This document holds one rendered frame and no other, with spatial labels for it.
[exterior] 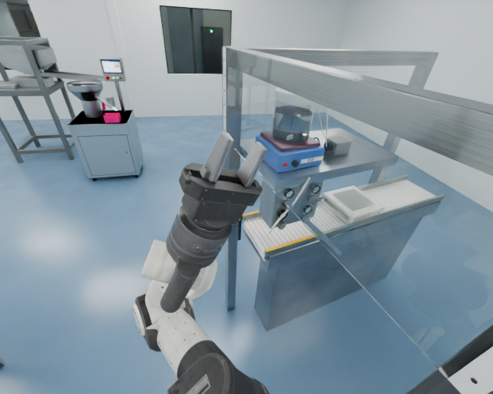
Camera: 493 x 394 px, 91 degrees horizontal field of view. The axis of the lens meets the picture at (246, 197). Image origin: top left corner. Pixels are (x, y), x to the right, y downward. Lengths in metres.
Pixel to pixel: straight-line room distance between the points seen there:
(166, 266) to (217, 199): 0.15
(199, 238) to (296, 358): 1.64
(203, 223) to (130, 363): 1.68
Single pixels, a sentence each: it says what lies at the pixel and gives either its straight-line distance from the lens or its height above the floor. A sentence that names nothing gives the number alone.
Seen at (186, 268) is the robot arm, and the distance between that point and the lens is 0.38.
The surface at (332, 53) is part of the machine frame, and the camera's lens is 1.22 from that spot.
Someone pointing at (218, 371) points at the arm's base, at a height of 1.31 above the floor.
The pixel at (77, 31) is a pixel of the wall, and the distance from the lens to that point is 6.02.
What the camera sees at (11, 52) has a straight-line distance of 4.30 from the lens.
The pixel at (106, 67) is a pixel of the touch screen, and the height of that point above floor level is 1.29.
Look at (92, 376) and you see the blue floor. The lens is 2.03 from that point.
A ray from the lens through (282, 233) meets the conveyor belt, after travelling 1.29.
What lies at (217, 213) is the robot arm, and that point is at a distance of 0.34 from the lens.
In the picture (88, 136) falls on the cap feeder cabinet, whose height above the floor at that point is 0.62.
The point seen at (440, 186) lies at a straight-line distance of 0.40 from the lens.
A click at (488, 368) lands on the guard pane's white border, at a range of 0.47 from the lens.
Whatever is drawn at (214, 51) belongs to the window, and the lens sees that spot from 5.95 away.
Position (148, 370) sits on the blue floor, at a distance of 1.93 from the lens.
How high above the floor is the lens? 1.76
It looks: 35 degrees down
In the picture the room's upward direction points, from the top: 3 degrees clockwise
